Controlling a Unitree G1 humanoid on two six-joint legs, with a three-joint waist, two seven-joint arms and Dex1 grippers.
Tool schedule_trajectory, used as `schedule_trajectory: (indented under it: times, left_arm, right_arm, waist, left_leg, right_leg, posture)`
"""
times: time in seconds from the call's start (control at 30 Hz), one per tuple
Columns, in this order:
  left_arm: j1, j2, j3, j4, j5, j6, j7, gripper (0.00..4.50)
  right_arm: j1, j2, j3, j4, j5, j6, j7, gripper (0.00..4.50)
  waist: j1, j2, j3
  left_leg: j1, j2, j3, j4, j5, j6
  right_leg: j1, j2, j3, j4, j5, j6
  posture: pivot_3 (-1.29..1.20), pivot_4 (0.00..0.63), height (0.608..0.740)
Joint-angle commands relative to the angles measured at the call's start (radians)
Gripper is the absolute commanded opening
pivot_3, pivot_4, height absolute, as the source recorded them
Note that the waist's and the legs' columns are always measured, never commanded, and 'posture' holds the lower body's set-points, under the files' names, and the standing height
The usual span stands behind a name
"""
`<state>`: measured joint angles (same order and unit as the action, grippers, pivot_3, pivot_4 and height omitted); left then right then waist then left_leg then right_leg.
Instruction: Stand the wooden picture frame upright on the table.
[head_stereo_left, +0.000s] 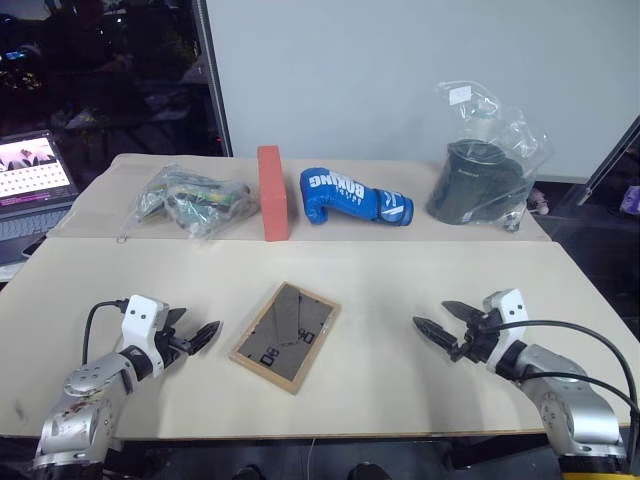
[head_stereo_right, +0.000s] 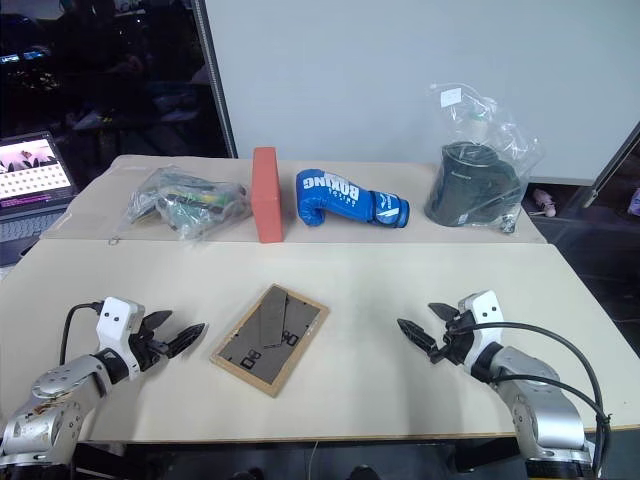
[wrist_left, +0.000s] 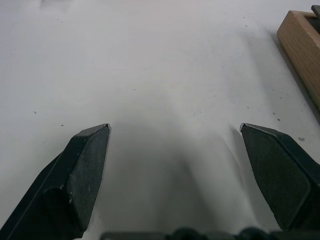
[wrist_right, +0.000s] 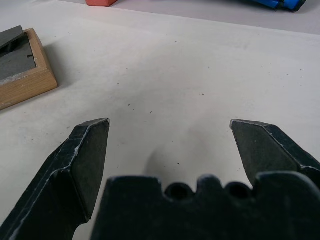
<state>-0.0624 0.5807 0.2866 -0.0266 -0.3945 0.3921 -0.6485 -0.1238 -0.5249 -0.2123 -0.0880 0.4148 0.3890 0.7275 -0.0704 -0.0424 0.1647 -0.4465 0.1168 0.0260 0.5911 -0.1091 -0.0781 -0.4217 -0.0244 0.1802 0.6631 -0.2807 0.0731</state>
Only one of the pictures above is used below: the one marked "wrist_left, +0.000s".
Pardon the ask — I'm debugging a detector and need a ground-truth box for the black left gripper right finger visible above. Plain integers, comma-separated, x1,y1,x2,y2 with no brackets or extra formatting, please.
239,122,320,232

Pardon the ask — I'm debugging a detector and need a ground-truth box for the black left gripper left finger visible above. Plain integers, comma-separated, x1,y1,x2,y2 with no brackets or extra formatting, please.
0,123,112,240

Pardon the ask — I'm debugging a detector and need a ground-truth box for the wooden box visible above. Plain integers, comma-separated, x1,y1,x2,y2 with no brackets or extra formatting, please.
276,4,320,112

